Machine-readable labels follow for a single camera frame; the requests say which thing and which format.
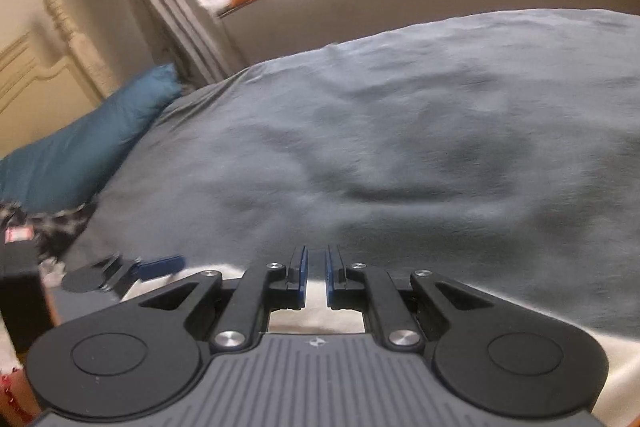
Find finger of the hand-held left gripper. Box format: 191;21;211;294
97;254;186;301

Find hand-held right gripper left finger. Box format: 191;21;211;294
139;245;309;353

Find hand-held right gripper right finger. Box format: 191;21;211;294
325;244;496;350

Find cream fleece sweater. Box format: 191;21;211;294
120;261;640;427

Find plaid shirt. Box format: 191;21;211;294
0;199;98;263

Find teal pillow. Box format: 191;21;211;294
0;63;183;214

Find grey bed blanket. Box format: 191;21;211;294
60;9;640;343

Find cream carved headboard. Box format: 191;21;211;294
0;0;118;158

